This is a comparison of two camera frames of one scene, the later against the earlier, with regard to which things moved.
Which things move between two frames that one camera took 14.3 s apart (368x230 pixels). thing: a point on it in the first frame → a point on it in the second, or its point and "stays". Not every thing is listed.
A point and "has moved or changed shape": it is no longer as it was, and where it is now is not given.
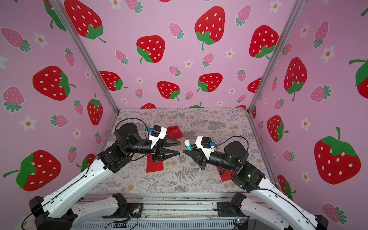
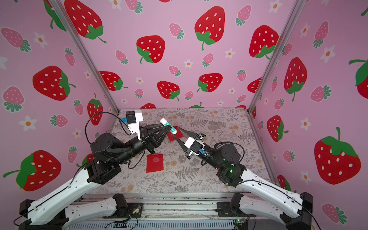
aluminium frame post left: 57,5 stays
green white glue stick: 188,144 has moved or changed shape
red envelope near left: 152,166 stays
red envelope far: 174,132 stays
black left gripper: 156,153 → 148,139
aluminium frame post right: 298,5 stays
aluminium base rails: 162,211 stays
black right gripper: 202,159 → 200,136
